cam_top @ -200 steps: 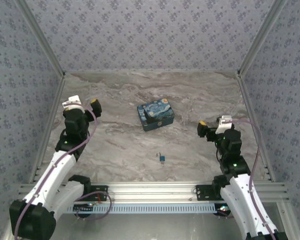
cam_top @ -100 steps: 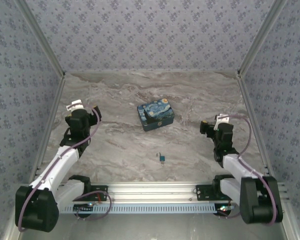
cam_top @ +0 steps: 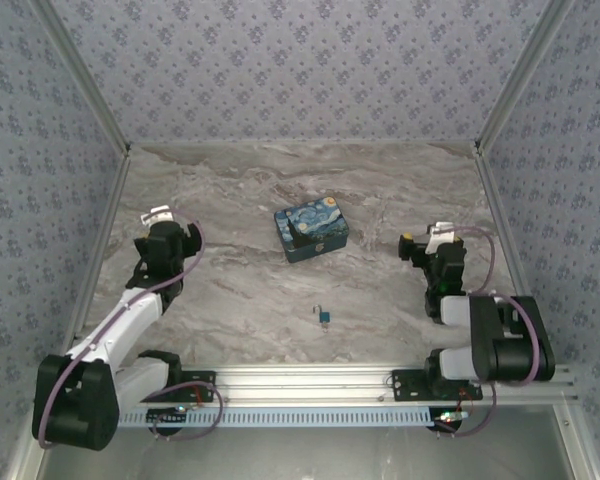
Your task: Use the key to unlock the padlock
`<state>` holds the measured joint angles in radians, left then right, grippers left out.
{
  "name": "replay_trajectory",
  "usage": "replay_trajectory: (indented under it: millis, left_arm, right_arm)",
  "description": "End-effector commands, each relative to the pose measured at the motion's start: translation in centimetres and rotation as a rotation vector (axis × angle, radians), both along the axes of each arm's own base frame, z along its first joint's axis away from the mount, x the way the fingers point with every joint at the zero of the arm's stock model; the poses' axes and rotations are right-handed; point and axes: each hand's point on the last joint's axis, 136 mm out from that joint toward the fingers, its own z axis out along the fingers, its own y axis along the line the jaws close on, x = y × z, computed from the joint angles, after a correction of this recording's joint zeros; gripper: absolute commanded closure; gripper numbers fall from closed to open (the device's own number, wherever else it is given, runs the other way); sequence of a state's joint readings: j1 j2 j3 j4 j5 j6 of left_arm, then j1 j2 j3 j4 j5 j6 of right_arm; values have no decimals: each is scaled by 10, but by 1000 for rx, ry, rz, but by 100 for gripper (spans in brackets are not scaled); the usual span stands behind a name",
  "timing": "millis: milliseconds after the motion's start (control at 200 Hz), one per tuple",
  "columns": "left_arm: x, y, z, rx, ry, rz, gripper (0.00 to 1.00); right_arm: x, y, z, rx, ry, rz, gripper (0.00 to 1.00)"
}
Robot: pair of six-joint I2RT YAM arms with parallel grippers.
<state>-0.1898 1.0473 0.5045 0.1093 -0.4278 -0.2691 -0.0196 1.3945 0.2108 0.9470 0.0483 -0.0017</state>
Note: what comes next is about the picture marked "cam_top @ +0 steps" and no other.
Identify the starry night print tin box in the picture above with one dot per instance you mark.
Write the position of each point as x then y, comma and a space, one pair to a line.
312, 230

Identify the small blue padlock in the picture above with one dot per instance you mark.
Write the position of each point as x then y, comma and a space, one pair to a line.
324, 317

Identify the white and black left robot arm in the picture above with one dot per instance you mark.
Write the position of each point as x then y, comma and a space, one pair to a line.
75, 400

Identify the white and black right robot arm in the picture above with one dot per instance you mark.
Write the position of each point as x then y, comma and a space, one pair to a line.
510, 355

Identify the black electronics board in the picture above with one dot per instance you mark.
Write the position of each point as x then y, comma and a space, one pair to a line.
447, 419

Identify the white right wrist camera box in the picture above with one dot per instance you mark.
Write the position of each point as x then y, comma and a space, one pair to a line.
436, 240

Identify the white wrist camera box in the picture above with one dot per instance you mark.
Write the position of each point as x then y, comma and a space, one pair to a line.
160, 216
436, 240

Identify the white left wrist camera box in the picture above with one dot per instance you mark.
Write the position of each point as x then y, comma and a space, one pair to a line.
160, 216

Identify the aluminium table side rail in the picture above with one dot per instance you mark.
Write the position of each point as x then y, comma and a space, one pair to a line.
495, 200
112, 200

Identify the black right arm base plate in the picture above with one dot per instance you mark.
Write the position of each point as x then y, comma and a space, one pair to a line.
410, 387

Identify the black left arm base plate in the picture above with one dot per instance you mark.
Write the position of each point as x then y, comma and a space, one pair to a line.
200, 385

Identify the aluminium front rail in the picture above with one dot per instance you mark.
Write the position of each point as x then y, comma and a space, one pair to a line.
305, 385

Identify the aluminium frame post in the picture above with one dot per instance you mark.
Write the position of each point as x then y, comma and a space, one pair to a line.
522, 75
84, 75

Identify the aluminium frame leg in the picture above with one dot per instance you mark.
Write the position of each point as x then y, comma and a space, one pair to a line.
22, 465
575, 445

